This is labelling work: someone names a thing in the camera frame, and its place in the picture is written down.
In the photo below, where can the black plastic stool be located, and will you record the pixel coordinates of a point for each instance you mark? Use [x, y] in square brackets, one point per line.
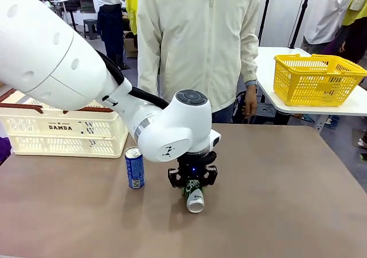
[269, 111]

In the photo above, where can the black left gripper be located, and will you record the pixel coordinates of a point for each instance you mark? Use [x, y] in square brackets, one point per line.
[195, 170]

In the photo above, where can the white side table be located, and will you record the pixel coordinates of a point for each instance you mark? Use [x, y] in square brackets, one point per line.
[263, 77]

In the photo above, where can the purple cloth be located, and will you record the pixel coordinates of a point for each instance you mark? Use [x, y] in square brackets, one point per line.
[4, 150]

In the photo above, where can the blue white drink can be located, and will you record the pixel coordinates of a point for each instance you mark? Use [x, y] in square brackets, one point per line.
[134, 169]

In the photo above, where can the person's right forearm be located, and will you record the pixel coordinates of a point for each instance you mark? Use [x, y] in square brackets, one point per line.
[147, 74]

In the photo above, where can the black tripod pole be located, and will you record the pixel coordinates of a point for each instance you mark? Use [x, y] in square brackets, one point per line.
[301, 14]
[265, 8]

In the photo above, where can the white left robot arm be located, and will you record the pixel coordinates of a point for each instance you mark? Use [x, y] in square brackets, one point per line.
[43, 54]

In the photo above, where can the person's left hand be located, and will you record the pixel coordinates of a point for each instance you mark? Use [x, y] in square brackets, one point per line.
[250, 100]

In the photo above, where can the bystander in yellow vest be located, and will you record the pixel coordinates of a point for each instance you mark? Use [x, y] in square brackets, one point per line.
[355, 11]

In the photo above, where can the person in cream jacket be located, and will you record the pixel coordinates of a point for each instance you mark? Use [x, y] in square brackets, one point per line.
[195, 40]

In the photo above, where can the bystander in white shirt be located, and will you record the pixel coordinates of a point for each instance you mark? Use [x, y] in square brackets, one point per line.
[324, 11]

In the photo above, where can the black monitor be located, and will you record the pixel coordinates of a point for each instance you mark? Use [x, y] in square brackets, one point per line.
[87, 2]

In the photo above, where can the yellow hanging cloth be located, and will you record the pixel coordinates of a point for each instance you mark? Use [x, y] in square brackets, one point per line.
[132, 5]

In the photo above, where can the cardboard box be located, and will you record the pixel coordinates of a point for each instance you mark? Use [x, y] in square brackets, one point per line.
[130, 47]

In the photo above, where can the person's left forearm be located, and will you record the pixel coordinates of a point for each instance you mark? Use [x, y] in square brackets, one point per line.
[249, 66]

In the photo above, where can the white standing desk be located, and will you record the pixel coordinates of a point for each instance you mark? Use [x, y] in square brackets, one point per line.
[64, 1]

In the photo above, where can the bystander white shirt dark trousers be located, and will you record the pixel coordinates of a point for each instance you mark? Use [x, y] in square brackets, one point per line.
[110, 31]

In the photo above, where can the dark grey step stool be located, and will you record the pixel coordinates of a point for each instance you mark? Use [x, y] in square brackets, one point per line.
[91, 28]

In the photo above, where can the yellow plastic shopping basket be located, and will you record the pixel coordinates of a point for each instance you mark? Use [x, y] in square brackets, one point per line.
[309, 86]

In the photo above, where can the green drink can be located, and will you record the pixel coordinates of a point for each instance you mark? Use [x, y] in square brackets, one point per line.
[195, 196]

